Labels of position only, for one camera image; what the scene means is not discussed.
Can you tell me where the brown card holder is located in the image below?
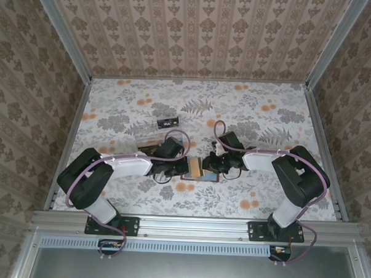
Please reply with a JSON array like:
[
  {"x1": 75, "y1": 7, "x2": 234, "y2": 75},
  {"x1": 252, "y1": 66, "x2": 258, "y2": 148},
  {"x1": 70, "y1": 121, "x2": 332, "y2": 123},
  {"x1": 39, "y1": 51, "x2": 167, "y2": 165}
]
[{"x1": 180, "y1": 156, "x2": 221, "y2": 183}]

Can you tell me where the black controller board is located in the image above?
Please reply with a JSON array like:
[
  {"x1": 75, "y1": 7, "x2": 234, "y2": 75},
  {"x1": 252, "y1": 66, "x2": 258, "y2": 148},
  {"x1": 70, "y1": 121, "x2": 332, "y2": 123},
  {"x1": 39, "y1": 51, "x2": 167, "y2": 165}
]
[
  {"x1": 268, "y1": 244, "x2": 292, "y2": 262},
  {"x1": 97, "y1": 238, "x2": 123, "y2": 256}
]

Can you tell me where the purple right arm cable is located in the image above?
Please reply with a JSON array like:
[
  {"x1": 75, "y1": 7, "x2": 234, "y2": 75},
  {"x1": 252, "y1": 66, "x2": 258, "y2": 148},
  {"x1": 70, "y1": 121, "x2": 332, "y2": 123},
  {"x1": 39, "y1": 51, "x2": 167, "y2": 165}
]
[{"x1": 207, "y1": 119, "x2": 334, "y2": 269}]

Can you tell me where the aluminium table side rail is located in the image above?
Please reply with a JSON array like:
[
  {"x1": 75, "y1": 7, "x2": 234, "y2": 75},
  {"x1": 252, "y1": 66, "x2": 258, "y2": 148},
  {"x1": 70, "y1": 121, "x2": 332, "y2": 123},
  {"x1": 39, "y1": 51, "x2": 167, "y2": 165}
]
[
  {"x1": 42, "y1": 76, "x2": 94, "y2": 214},
  {"x1": 298, "y1": 87, "x2": 354, "y2": 224}
]

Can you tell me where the aluminium table end rail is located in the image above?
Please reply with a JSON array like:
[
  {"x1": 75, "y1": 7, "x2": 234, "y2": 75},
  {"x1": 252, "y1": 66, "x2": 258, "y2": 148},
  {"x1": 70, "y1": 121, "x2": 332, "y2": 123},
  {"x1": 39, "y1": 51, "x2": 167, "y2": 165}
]
[{"x1": 91, "y1": 73, "x2": 308, "y2": 88}]

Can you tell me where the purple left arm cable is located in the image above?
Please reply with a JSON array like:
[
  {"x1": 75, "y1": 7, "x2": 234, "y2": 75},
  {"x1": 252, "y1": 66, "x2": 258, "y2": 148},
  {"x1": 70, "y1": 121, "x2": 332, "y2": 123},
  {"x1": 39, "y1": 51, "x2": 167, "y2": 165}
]
[{"x1": 62, "y1": 124, "x2": 192, "y2": 264}]

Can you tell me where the clear acrylic tray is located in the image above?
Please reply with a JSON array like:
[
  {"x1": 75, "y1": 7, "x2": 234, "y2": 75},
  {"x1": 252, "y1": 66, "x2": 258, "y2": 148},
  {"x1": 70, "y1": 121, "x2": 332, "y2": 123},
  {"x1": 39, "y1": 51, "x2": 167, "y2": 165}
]
[{"x1": 134, "y1": 114, "x2": 183, "y2": 152}]

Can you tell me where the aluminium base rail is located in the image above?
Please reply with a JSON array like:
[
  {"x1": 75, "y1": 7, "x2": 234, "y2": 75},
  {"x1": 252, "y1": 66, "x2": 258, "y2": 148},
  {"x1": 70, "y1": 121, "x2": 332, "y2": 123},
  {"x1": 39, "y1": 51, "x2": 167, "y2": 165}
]
[{"x1": 30, "y1": 208, "x2": 360, "y2": 245}]

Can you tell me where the grey metal panel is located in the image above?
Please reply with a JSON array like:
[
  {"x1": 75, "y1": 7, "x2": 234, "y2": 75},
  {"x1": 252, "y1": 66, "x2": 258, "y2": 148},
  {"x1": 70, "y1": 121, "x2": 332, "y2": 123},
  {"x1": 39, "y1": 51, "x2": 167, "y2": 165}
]
[{"x1": 28, "y1": 245, "x2": 361, "y2": 278}]

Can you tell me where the slotted grey cable duct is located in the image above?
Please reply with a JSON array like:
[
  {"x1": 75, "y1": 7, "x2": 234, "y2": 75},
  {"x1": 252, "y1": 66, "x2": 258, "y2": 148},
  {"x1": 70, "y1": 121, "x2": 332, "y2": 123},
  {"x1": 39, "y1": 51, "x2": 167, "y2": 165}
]
[{"x1": 41, "y1": 234, "x2": 273, "y2": 257}]

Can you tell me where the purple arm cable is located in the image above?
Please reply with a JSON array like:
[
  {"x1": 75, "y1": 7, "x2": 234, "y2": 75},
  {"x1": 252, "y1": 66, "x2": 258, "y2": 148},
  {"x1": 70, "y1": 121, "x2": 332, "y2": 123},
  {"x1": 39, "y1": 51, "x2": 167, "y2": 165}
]
[
  {"x1": 62, "y1": 124, "x2": 192, "y2": 264},
  {"x1": 207, "y1": 119, "x2": 334, "y2": 269}
]

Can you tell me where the black VIP credit card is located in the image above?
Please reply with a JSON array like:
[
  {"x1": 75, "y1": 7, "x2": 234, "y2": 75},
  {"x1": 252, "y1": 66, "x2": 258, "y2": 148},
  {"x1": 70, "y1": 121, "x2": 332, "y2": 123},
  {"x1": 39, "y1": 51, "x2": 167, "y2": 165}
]
[{"x1": 156, "y1": 116, "x2": 180, "y2": 130}]

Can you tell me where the aluminium frame post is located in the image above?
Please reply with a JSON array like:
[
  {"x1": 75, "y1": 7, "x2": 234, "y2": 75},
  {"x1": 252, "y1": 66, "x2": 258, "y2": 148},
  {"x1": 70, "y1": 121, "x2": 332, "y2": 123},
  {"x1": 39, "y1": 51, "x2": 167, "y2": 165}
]
[
  {"x1": 304, "y1": 0, "x2": 371, "y2": 92},
  {"x1": 26, "y1": 0, "x2": 97, "y2": 82}
]

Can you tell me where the black right gripper loop cable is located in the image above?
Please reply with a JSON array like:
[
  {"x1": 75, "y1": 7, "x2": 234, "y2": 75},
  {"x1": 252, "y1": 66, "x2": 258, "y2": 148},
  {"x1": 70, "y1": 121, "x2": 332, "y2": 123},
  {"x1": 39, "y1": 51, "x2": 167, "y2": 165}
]
[{"x1": 222, "y1": 168, "x2": 242, "y2": 181}]

